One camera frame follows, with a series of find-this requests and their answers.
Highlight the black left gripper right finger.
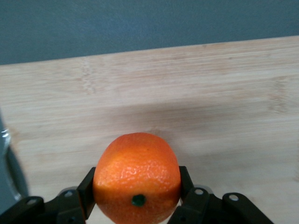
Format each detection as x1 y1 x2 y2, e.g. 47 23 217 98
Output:
168 166 222 224

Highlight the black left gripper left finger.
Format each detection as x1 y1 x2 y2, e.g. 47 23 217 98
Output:
44 167 96 224

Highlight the orange fruit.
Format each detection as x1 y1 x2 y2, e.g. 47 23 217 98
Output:
93 132 182 224

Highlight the wooden cutting board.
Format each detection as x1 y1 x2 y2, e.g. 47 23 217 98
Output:
0 35 299 224

